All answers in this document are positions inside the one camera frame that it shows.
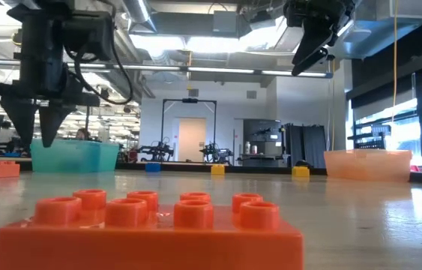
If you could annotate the black round object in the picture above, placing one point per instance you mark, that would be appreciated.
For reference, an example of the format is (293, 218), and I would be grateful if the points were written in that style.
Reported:
(304, 162)

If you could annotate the silver rectangular ceiling duct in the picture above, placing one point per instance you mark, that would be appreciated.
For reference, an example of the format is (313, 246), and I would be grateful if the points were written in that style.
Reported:
(383, 30)

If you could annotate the long ceiling light strip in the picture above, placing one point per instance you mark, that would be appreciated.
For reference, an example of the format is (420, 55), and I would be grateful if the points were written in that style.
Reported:
(218, 70)

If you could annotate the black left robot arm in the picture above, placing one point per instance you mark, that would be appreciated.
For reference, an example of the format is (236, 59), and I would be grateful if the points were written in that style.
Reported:
(45, 9)

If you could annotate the black gantry frame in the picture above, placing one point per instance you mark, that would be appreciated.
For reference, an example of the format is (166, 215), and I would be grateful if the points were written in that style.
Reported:
(189, 100)
(87, 120)

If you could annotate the orange translucent plastic bin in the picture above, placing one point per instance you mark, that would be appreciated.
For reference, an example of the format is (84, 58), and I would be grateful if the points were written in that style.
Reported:
(368, 165)

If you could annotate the black shelf rack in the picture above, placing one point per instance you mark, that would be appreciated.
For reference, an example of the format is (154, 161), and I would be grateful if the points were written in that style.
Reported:
(370, 144)

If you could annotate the white bottle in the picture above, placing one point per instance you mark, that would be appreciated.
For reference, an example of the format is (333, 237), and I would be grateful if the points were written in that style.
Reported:
(249, 147)
(255, 149)

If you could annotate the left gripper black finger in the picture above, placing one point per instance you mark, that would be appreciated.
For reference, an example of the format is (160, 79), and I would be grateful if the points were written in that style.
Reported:
(51, 122)
(23, 120)

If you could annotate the orange four-stud toy brick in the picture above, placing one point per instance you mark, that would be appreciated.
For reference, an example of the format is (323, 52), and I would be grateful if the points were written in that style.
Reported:
(0, 170)

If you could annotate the dark curtain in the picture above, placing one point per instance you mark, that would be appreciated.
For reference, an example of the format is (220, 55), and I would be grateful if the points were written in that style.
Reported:
(308, 146)

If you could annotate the grey ceiling junction box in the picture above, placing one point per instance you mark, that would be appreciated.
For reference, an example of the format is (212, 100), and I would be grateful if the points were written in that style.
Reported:
(225, 21)

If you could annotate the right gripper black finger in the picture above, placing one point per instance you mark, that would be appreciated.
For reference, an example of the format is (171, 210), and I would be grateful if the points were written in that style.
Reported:
(310, 41)
(312, 62)

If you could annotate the blue four-stud toy brick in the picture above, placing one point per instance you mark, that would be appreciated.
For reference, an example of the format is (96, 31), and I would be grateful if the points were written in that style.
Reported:
(153, 167)

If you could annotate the silver spiral ceiling duct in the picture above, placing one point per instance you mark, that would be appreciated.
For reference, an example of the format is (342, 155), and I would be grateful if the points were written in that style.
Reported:
(137, 88)

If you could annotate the yellow eight-stud toy brick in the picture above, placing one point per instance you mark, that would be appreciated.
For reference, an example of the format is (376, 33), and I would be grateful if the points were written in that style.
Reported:
(300, 172)
(217, 170)

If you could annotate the orange eight-stud toy brick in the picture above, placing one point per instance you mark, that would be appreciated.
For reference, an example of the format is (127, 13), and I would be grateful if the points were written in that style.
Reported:
(147, 247)

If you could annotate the teal plastic bin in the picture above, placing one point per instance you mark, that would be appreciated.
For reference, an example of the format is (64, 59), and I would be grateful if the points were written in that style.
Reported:
(75, 157)

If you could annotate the beige door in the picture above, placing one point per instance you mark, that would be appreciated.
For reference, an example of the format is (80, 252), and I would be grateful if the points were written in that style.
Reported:
(192, 138)

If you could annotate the person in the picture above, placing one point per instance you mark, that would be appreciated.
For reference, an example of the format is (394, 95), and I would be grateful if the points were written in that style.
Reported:
(82, 134)
(5, 133)

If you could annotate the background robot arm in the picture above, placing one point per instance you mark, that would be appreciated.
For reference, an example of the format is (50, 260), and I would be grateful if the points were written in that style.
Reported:
(158, 152)
(216, 152)

